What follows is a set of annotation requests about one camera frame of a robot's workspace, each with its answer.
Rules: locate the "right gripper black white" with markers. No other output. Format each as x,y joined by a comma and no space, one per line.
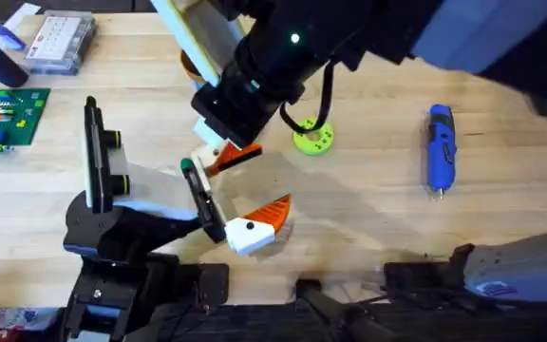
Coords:
259,66

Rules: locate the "right wrist upright plate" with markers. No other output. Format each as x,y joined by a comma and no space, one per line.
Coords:
197,33

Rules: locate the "green disc with holes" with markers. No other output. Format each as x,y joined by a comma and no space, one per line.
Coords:
307,142

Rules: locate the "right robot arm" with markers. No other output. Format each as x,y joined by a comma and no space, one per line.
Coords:
482,33

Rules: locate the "orange tub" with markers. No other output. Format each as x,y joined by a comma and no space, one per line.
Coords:
188,66

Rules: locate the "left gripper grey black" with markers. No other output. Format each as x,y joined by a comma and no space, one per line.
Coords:
159,190

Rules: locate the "black rail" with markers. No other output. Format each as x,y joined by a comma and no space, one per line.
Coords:
397,318

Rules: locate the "red and white packet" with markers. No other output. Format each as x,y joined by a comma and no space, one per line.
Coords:
3,324

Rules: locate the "green board with toy blocks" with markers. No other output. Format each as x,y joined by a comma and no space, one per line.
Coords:
10,119

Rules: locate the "wrist upright plate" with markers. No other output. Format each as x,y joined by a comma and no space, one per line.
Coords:
96,157
197,33

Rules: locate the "white paper sheet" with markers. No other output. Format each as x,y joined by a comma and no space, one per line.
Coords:
22,14

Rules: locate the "orange ribbed wedge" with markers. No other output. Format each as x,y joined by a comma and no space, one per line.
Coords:
235,153

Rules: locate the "left wrist upright plate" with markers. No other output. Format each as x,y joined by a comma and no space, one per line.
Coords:
96,157

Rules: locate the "blue electric screwdriver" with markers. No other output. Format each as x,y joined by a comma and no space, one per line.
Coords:
441,152

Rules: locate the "clear plastic parts box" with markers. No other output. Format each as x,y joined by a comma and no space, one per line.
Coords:
62,43

